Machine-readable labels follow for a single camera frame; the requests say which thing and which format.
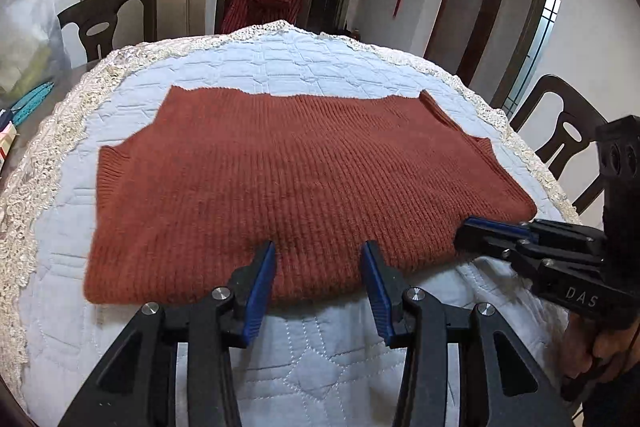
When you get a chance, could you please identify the white plastic bag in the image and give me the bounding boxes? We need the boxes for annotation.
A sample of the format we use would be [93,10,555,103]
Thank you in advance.
[0,0,74,98]

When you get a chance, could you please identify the light blue quilted lace-edged cover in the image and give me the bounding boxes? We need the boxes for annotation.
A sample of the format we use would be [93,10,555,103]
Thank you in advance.
[0,19,583,427]

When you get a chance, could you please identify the latticed glass door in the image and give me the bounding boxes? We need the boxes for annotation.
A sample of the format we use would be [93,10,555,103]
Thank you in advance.
[500,0,564,118]

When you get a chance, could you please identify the turquoise clothes hangers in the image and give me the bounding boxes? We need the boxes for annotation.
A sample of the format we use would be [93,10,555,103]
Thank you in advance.
[10,79,54,128]

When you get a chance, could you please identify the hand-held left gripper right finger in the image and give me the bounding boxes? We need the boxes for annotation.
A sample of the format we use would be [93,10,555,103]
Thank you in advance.
[362,241,573,427]

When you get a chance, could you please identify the person's right hand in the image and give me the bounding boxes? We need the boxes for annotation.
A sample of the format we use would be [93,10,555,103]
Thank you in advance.
[562,314,640,385]

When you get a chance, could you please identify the dark wooden chair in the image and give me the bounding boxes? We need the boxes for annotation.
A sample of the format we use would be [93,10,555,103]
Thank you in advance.
[214,0,316,36]
[509,74,615,216]
[56,0,158,64]

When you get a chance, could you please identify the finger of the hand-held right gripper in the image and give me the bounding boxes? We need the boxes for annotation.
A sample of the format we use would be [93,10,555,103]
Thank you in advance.
[465,216,608,258]
[452,224,606,295]

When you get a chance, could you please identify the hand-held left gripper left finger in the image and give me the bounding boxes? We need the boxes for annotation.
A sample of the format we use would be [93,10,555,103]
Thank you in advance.
[59,241,277,427]

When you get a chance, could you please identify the rust red knitted sweater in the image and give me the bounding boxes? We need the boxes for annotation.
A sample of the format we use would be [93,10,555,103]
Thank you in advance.
[82,87,538,308]

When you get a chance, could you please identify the brown wooden door frame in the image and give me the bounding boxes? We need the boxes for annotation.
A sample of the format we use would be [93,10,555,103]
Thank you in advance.
[424,0,512,88]

